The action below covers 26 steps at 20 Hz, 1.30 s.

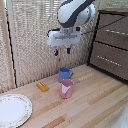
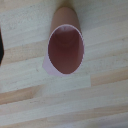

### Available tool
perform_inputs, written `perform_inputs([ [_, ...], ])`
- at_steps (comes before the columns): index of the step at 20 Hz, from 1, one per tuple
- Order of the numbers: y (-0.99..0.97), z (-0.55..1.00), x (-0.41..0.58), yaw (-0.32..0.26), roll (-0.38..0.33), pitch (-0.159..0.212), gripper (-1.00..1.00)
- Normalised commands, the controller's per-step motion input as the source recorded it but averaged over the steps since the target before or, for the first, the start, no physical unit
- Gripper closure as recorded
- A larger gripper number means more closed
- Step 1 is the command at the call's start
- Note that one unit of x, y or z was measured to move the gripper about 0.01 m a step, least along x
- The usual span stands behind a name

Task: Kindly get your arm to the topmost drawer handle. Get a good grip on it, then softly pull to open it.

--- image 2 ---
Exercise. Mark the pink plastic cup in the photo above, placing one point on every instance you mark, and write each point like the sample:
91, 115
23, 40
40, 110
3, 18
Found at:
65, 50

